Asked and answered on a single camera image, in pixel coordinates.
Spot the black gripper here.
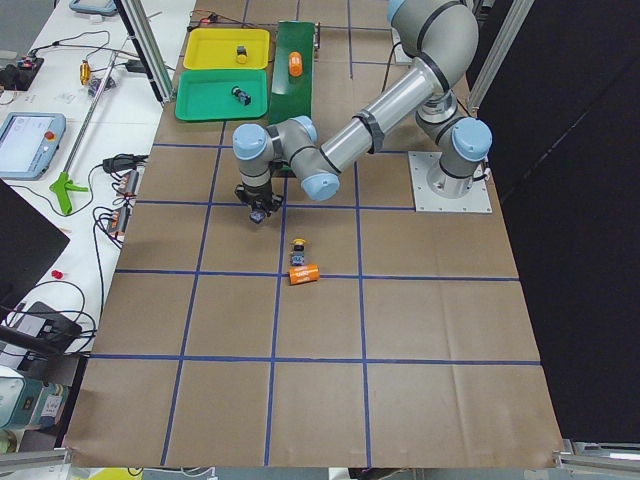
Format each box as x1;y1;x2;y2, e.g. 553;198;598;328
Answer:
234;182;282;218

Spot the green push button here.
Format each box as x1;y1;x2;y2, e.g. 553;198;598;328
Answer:
249;209;266;224
231;86;252;106

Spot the yellow push button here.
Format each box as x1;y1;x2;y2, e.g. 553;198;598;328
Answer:
290;238;306;267
236;45;248;65

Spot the orange cylinder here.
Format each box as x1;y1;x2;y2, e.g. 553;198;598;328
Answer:
288;51;304;78
288;264;320;285

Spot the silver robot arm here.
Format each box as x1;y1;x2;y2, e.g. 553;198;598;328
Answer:
233;1;493;224

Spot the green conveyor belt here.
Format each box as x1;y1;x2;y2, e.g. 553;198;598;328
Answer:
268;21;316;124

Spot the green plastic tray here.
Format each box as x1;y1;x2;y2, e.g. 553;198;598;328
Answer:
175;69;268;122

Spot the black adapter on table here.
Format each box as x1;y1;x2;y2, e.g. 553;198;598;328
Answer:
102;153;148;173

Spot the yellow plastic tray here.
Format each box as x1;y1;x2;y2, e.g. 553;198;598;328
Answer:
183;28;270;70

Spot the black power adapter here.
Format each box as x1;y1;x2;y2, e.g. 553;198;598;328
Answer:
125;60;146;74

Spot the gold cylindrical part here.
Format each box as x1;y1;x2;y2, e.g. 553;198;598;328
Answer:
79;60;92;85

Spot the black monitor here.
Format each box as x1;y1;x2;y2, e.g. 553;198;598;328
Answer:
0;181;70;308

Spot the blue teach pendant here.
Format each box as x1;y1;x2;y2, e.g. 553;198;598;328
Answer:
1;112;66;181

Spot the black box device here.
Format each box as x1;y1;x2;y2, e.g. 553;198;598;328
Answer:
1;302;82;356

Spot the aluminium frame post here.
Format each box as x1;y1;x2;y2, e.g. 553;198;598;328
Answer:
114;0;175;105

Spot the green handled reach grabber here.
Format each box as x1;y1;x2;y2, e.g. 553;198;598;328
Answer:
49;52;118;216

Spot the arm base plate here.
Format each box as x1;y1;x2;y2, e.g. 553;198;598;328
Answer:
408;151;493;214

